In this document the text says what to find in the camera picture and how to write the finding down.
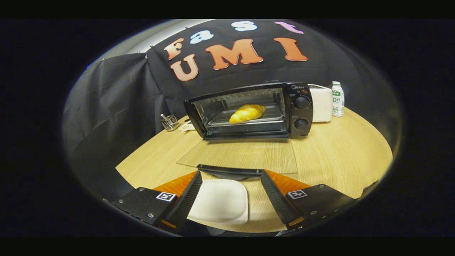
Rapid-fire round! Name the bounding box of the black toaster oven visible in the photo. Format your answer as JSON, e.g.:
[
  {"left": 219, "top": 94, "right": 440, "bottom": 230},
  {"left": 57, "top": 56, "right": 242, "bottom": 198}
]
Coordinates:
[{"left": 177, "top": 81, "right": 314, "bottom": 181}]

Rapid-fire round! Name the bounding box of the clear utensil holder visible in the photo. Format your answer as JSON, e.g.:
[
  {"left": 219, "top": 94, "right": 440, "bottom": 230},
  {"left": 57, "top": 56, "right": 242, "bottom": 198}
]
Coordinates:
[{"left": 160, "top": 113, "right": 181, "bottom": 132}]

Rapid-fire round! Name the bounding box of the white bread toaster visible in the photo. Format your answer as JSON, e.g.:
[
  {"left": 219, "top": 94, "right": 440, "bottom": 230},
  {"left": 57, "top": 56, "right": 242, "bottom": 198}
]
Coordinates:
[{"left": 307, "top": 84, "right": 334, "bottom": 123}]

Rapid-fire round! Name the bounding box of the yellow croissant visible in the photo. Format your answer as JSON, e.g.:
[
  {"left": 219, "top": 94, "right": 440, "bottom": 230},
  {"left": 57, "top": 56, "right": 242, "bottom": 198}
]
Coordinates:
[{"left": 228, "top": 103, "right": 267, "bottom": 124}]

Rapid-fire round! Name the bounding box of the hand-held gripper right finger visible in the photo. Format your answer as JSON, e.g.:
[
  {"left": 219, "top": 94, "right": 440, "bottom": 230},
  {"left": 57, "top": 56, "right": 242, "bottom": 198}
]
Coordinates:
[{"left": 260, "top": 169, "right": 358, "bottom": 231}]

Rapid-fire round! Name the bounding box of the black backdrop cloth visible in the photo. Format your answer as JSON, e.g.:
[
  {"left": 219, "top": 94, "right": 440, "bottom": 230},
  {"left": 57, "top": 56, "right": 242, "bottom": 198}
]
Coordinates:
[{"left": 62, "top": 19, "right": 403, "bottom": 204}]

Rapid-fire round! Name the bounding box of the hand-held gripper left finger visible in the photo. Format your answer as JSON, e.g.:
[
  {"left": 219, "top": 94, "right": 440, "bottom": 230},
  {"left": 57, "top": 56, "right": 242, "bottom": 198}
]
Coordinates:
[{"left": 109, "top": 170, "right": 203, "bottom": 235}]

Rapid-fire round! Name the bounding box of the white plate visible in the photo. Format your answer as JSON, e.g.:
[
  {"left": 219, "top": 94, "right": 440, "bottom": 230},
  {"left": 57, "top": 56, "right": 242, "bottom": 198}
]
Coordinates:
[{"left": 187, "top": 178, "right": 250, "bottom": 225}]

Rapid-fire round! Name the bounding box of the white bottle green label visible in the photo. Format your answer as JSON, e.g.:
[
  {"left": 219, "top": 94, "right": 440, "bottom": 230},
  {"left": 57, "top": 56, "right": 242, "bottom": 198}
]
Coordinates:
[{"left": 331, "top": 81, "right": 346, "bottom": 118}]

